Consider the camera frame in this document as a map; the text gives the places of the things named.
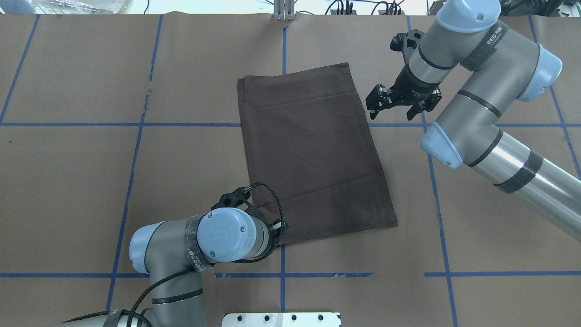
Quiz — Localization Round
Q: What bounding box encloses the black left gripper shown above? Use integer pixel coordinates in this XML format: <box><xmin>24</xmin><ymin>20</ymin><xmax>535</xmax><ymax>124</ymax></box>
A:
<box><xmin>211</xmin><ymin>184</ymin><xmax>288</xmax><ymax>248</ymax></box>

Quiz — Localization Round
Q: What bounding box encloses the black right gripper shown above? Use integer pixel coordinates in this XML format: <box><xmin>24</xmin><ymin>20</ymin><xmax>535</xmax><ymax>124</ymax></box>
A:
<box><xmin>366</xmin><ymin>30</ymin><xmax>442</xmax><ymax>121</ymax></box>

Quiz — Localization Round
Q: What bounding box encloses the dark brown t-shirt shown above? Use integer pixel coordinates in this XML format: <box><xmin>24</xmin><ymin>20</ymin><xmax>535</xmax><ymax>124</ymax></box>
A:
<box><xmin>237</xmin><ymin>63</ymin><xmax>398</xmax><ymax>245</ymax></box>

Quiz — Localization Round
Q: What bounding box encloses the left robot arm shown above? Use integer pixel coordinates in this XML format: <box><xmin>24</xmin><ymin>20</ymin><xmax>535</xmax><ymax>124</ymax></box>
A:
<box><xmin>60</xmin><ymin>182</ymin><xmax>288</xmax><ymax>327</ymax></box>

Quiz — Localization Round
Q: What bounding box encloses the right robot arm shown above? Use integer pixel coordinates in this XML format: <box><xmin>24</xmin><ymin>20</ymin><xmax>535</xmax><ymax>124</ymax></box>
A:
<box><xmin>365</xmin><ymin>0</ymin><xmax>581</xmax><ymax>240</ymax></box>

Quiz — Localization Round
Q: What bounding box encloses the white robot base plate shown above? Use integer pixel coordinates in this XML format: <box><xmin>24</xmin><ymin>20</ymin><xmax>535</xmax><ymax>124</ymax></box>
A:
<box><xmin>221</xmin><ymin>312</ymin><xmax>342</xmax><ymax>327</ymax></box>

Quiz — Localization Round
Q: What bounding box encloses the aluminium frame post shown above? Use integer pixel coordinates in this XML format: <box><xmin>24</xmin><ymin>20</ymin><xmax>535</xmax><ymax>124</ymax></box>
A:
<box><xmin>269</xmin><ymin>0</ymin><xmax>296</xmax><ymax>21</ymax></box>

